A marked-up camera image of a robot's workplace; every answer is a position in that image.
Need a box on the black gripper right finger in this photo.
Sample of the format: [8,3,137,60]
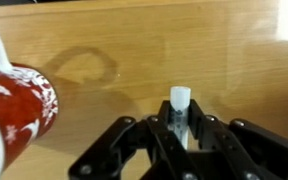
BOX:
[187,98,288,180]

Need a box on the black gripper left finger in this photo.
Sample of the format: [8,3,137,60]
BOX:
[68,99,198,180]

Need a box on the white marker with black print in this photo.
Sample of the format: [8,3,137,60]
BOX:
[169,85,192,150]

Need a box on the red mug with white print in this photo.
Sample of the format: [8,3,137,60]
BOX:
[0,17,60,180]

